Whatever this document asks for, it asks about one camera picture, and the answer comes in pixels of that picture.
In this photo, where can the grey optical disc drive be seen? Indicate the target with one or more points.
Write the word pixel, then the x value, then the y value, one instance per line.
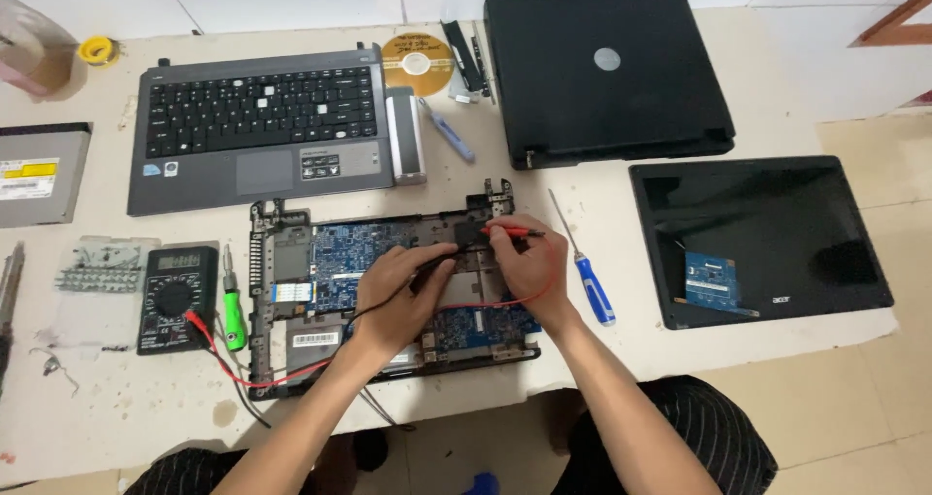
pixel 36 175

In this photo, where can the clear plastic screw tray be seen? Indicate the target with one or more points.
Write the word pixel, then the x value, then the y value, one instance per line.
pixel 105 266

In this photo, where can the opened laptop base with motherboard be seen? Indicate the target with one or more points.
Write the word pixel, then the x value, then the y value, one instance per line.
pixel 327 284

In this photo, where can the person's right hand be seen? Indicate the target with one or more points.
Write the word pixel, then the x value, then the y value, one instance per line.
pixel 531 266

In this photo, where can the person's left hand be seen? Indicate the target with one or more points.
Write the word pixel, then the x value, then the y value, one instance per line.
pixel 397 298

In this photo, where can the black digital multimeter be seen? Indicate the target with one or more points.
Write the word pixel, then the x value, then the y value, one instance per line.
pixel 177 298

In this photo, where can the grey laptop keyboard cover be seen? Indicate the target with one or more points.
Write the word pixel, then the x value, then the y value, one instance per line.
pixel 255 131

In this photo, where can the red multimeter probe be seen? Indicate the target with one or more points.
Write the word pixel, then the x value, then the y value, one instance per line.
pixel 513 231

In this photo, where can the small blue tool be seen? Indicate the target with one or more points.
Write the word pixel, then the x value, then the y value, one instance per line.
pixel 448 132

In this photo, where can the closed black laptop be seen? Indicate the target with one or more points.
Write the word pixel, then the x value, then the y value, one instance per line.
pixel 604 73

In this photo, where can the person's left fingers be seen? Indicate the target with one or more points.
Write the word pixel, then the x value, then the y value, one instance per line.
pixel 433 256

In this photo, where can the metal tweezers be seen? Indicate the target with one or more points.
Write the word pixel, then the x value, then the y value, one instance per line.
pixel 9 291

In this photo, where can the gold optical disc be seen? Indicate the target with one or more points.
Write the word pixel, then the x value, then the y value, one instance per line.
pixel 417 64

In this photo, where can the black multimeter probe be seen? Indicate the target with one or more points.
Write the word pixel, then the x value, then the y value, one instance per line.
pixel 437 264

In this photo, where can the black laptop screen panel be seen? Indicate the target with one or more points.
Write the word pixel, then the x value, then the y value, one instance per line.
pixel 757 240

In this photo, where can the silver laptop battery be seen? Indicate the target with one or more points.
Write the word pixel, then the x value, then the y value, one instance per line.
pixel 405 137

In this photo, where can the person's right fingers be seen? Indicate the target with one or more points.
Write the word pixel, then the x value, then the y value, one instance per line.
pixel 506 236

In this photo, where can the wooden door frame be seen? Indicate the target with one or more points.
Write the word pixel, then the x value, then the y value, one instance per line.
pixel 892 25

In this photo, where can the small blue circuit board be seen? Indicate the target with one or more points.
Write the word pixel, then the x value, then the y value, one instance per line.
pixel 712 282

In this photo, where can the black plastic bracket strip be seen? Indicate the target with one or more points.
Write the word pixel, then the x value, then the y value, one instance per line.
pixel 463 60

